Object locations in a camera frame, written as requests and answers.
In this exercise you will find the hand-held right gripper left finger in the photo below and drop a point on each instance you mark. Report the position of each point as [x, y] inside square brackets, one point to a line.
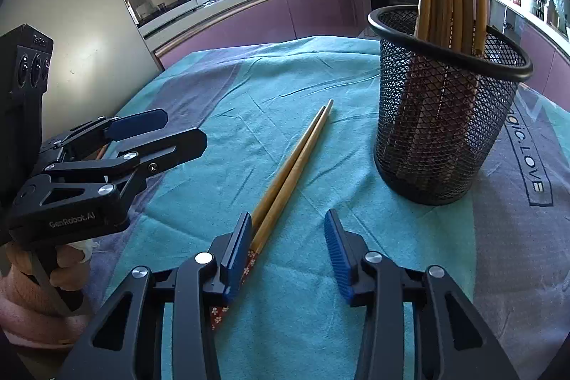
[236, 255]

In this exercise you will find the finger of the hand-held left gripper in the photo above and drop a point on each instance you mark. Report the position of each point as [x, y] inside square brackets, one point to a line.
[178, 144]
[133, 124]

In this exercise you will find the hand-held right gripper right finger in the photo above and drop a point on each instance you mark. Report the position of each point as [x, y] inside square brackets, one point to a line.
[340, 260]

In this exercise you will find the pair of wooden chopsticks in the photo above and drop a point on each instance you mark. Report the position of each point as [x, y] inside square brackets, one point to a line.
[289, 166]

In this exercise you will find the black mesh utensil holder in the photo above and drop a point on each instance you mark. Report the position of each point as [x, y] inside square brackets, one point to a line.
[436, 166]

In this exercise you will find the person's left forearm pink sleeve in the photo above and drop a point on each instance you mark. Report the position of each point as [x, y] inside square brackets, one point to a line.
[26, 313]

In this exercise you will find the person's left hand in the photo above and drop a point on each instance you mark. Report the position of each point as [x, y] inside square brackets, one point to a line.
[69, 271]

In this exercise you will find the teal and purple tablecloth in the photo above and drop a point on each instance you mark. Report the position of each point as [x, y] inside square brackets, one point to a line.
[222, 95]

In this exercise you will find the grey refrigerator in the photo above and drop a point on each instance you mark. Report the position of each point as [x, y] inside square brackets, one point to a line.
[80, 6]

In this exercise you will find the pink base cabinets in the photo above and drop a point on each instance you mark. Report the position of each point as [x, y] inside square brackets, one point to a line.
[267, 15]
[552, 59]

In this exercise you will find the mint green appliance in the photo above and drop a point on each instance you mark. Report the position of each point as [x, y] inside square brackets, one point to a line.
[560, 6]

